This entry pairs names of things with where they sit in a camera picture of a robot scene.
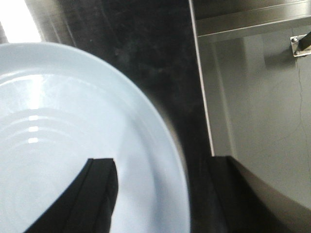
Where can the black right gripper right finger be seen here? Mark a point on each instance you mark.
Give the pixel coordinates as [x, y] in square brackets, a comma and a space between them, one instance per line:
[250, 205]

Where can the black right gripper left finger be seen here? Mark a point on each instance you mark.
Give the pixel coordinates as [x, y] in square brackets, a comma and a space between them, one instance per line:
[87, 205]

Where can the light blue plate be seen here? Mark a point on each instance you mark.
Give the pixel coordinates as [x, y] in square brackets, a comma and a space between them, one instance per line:
[60, 106]

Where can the metal floor bracket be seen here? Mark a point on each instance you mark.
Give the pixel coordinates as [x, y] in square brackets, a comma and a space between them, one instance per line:
[301, 45]

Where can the stainless steel shelf rail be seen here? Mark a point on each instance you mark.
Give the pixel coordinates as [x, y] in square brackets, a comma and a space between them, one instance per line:
[229, 18]

